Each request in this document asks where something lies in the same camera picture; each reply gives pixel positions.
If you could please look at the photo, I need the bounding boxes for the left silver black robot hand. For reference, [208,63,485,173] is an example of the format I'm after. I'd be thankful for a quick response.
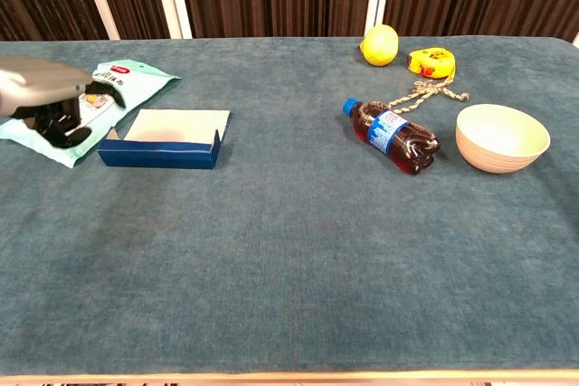
[0,56,127,150]

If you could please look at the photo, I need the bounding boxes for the blue printed glasses case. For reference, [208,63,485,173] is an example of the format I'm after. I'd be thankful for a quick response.
[97,108,232,171]

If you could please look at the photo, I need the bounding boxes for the teal wipes packet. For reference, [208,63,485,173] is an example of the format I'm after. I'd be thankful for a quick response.
[0,58,182,169]

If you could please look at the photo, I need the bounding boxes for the teal table cloth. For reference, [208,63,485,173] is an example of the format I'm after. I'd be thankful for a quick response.
[0,35,579,378]

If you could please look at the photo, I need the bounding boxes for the yellow lemon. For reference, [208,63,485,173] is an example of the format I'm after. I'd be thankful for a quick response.
[359,24,401,68]

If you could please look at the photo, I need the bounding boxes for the cola bottle blue label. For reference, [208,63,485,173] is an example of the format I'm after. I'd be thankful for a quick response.
[342,97,442,177]

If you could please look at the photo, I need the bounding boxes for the yellow tape measure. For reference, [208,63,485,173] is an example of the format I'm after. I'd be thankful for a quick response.
[406,46,457,80]

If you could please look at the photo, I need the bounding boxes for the cream bowl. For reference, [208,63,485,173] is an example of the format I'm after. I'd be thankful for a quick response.
[454,103,552,174]

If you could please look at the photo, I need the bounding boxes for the beige braided rope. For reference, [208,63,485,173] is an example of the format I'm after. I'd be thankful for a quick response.
[387,74,470,116]

